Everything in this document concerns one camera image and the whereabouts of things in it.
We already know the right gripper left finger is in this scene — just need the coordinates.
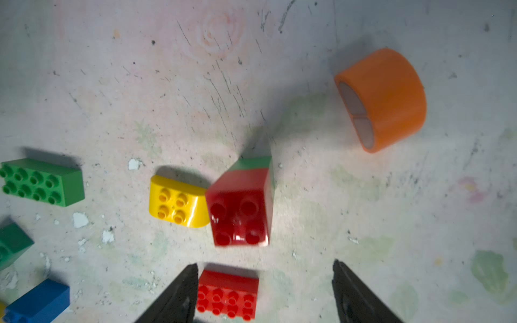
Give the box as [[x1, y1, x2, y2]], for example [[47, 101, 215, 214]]
[[136, 264, 199, 323]]

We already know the small green lego brick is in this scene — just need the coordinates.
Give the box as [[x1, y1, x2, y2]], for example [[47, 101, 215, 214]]
[[228, 156, 276, 194]]

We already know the small red lego brick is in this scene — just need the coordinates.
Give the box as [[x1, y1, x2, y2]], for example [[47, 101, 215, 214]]
[[205, 168, 273, 247]]

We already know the long green lego brick middle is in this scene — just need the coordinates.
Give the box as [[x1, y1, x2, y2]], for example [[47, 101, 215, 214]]
[[1, 222, 34, 270]]

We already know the small yellow lego brick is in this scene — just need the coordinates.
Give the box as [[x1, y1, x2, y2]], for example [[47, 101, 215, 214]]
[[0, 301, 7, 320]]

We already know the long green lego brick back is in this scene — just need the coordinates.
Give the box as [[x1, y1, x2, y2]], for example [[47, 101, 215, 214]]
[[1, 158, 85, 207]]

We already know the small blue lego brick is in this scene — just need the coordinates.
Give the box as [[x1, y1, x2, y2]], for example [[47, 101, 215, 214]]
[[3, 279, 70, 323]]

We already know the long red lego brick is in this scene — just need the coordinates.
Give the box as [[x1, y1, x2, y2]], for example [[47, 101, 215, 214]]
[[196, 270, 260, 322]]

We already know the long green lego brick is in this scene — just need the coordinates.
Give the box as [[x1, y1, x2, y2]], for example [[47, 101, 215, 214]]
[[1, 158, 85, 207], [1, 222, 34, 270]]

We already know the orange round lego piece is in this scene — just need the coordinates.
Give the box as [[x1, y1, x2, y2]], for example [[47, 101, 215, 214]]
[[335, 48, 427, 153]]

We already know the yellow rounded lego brick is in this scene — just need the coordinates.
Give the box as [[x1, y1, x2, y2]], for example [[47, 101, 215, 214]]
[[149, 175, 210, 228]]

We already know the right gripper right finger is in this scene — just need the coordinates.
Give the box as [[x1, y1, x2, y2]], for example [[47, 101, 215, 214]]
[[332, 259, 402, 323]]

